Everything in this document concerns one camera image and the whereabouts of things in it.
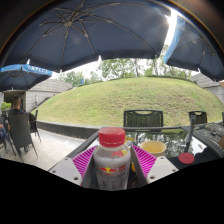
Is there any dark wicker patio chair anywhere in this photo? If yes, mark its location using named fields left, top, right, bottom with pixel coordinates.
left=188, top=110, right=208, bottom=126
left=123, top=109, right=164, bottom=128
left=29, top=109, right=43, bottom=143
left=7, top=112, right=39, bottom=163

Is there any blue umbrella with white lettering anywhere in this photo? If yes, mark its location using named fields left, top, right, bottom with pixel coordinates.
left=0, top=63, right=54, bottom=92

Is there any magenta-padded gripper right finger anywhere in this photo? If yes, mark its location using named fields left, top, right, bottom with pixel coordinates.
left=129, top=144, right=179, bottom=189

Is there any cream mug with yellow handle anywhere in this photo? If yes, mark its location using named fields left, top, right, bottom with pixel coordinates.
left=139, top=139, right=168, bottom=158

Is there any small upright tube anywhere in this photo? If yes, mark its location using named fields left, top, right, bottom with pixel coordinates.
left=190, top=114, right=198, bottom=128

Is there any large navy patio umbrella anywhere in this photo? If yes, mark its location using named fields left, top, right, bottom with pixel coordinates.
left=0, top=0, right=173, bottom=73

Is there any navy umbrella with light-blue edge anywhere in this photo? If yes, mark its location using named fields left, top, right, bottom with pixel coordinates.
left=163, top=14, right=224, bottom=83

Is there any flat round red coaster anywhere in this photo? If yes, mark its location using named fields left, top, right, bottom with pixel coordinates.
left=178, top=152, right=196, bottom=165

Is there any red-capped clear drink bottle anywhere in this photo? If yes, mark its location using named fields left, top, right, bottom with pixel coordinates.
left=93, top=127, right=132, bottom=192

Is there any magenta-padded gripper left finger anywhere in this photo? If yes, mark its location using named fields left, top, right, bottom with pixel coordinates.
left=49, top=144, right=101, bottom=190

